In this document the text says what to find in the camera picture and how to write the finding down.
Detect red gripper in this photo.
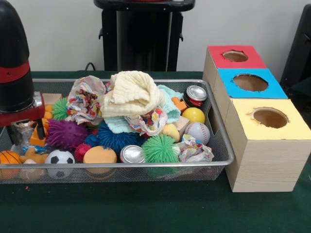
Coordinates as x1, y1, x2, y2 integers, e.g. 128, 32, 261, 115
0, 94, 47, 146

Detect clear plastic bottle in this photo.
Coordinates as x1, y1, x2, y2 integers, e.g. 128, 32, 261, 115
11, 130, 37, 153

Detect orange toy brick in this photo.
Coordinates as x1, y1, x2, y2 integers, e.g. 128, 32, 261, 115
30, 104, 53, 148

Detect polka dot cloth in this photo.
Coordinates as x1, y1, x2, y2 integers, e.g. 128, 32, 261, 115
125, 106, 169, 136
65, 75, 106, 126

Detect cream knitted cloth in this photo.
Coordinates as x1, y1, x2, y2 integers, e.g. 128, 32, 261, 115
99, 70, 166, 118

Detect mint green cloth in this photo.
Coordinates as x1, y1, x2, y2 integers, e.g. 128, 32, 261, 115
104, 84, 183, 134

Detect shallow clear mesh bin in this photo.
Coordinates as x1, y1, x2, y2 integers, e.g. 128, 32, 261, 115
0, 78, 236, 184

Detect wooden box with three holes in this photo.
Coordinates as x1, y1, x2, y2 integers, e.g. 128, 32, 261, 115
202, 45, 311, 193

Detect purple spiky ball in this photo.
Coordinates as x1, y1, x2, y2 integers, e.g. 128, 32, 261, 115
46, 118, 88, 150

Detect black and white soccer ball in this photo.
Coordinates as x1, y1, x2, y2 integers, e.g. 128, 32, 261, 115
45, 149, 75, 180

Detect green spiky ball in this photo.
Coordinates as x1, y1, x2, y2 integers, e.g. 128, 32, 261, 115
140, 134, 182, 164

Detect white baseball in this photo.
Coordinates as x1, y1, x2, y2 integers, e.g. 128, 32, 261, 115
184, 122, 211, 145

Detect dark green side tablecloth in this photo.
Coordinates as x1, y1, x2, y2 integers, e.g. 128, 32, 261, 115
289, 78, 311, 98

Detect black chair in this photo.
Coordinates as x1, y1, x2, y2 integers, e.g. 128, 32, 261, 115
280, 3, 311, 84

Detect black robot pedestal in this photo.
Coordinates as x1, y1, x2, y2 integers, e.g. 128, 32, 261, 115
93, 0, 196, 72

